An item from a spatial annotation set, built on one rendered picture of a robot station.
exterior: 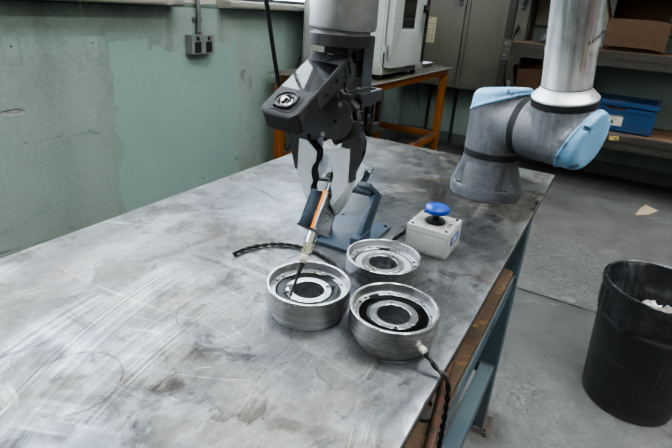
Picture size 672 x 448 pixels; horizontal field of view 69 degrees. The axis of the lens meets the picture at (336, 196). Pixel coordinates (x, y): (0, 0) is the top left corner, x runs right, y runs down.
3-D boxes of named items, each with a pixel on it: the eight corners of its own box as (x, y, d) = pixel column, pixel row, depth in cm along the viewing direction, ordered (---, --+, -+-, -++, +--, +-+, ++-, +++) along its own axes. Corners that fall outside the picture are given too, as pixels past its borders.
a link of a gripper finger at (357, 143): (367, 181, 57) (366, 105, 54) (361, 184, 56) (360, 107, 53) (332, 176, 59) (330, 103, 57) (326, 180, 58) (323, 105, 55)
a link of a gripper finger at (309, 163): (334, 198, 66) (345, 133, 62) (310, 212, 61) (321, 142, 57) (314, 191, 67) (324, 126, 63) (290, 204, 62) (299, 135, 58)
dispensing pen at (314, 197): (271, 292, 57) (319, 160, 60) (287, 296, 61) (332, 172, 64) (286, 298, 56) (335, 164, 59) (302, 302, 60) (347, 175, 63)
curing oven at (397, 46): (391, 83, 271) (405, -47, 248) (300, 69, 299) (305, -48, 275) (430, 74, 322) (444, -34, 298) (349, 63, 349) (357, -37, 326)
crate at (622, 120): (653, 129, 368) (662, 100, 360) (651, 138, 338) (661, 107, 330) (578, 117, 394) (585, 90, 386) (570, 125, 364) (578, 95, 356)
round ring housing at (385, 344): (331, 321, 60) (333, 292, 59) (400, 301, 65) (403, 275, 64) (379, 376, 52) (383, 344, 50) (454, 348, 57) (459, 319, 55)
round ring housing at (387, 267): (418, 305, 65) (422, 278, 63) (340, 295, 66) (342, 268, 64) (417, 266, 74) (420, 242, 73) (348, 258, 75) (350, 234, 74)
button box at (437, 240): (445, 260, 77) (450, 232, 75) (403, 247, 80) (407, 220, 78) (460, 242, 83) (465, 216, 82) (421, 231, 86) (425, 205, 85)
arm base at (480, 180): (460, 175, 118) (467, 135, 114) (525, 189, 111) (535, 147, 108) (440, 192, 106) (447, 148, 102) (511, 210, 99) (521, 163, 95)
